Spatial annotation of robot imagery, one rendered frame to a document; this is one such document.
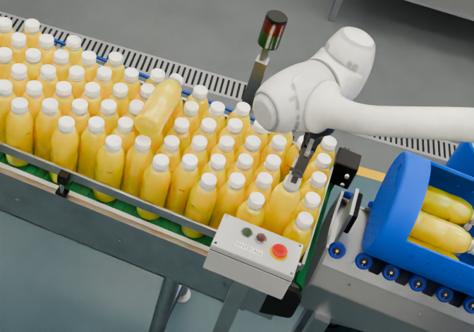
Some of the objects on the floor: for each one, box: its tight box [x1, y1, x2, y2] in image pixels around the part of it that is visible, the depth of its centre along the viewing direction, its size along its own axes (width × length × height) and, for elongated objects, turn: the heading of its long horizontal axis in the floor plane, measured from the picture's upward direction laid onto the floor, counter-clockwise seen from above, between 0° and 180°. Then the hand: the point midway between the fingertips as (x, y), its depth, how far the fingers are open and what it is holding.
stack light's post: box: [242, 54, 270, 116], centre depth 245 cm, size 4×4×110 cm
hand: (295, 173), depth 164 cm, fingers closed on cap, 4 cm apart
